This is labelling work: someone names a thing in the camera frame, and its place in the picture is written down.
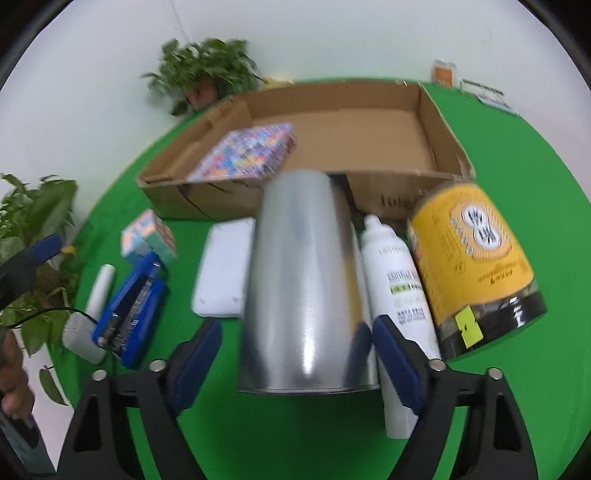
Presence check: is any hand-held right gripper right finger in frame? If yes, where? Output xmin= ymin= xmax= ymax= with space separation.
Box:
xmin=372 ymin=315 xmax=539 ymax=480

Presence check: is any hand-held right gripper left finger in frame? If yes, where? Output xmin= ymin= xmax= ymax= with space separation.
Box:
xmin=58 ymin=318 xmax=223 ymax=480

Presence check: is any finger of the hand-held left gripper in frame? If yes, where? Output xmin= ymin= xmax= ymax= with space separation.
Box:
xmin=0 ymin=233 xmax=63 ymax=324

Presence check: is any white spray bottle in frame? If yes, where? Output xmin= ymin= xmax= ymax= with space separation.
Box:
xmin=361 ymin=215 xmax=441 ymax=439

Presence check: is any blue stapler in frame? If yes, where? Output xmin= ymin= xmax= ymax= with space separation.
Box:
xmin=91 ymin=253 xmax=169 ymax=370

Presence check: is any white plastic device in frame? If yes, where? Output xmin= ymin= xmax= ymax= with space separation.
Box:
xmin=191 ymin=218 xmax=257 ymax=318

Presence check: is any silver metal can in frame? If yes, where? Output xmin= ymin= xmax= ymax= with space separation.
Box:
xmin=237 ymin=169 xmax=382 ymax=395

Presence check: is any yellow label jar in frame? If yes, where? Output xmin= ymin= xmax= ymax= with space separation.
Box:
xmin=406 ymin=181 xmax=548 ymax=361

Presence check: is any cardboard box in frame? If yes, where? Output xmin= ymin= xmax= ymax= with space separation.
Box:
xmin=136 ymin=80 xmax=476 ymax=221

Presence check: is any person's left hand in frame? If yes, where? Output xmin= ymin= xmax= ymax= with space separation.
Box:
xmin=0 ymin=330 xmax=35 ymax=421

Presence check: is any large leafy plant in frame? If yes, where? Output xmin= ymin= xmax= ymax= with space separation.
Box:
xmin=0 ymin=173 xmax=86 ymax=407

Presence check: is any white lint roller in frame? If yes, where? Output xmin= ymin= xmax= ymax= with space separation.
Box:
xmin=62 ymin=264 xmax=116 ymax=365

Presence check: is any pastel puzzle cube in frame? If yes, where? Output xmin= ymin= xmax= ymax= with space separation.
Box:
xmin=121 ymin=210 xmax=178 ymax=265

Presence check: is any green tablecloth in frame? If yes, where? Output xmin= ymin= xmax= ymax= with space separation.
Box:
xmin=46 ymin=78 xmax=591 ymax=480

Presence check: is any colourful puzzle box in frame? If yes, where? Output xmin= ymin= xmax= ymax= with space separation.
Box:
xmin=186 ymin=123 xmax=296 ymax=182

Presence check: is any potted plant orange pot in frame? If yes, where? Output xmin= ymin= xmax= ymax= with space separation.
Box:
xmin=141 ymin=38 xmax=266 ymax=116

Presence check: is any orange card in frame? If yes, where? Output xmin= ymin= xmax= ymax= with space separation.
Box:
xmin=431 ymin=59 xmax=460 ymax=88

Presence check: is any black cable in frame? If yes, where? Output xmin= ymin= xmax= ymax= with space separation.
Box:
xmin=7 ymin=306 xmax=99 ymax=329

